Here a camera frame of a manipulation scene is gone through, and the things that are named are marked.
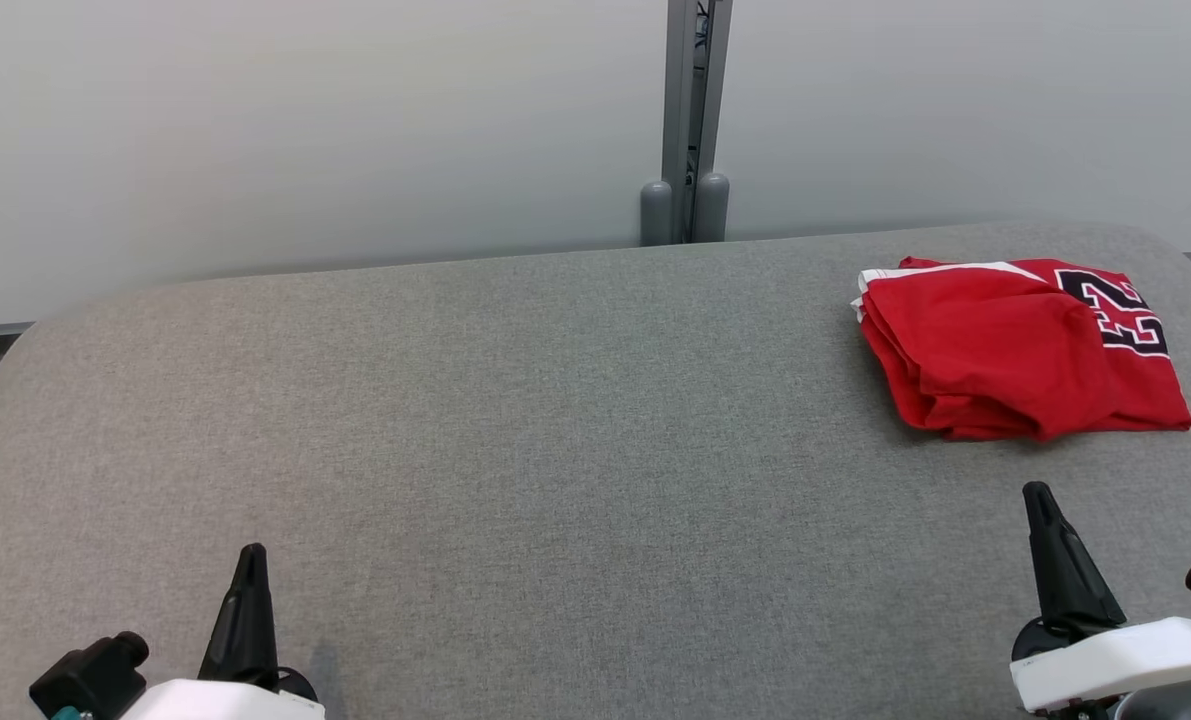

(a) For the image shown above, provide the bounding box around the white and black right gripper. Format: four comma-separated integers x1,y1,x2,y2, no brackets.
1009,481,1191,716

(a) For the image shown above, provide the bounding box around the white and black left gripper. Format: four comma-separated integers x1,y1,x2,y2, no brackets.
119,543,327,720

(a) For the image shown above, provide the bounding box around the red jersey with white sleeves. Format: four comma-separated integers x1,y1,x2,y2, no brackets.
851,255,1191,444

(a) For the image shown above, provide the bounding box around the grey metal partition post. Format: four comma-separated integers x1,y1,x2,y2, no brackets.
639,0,737,247

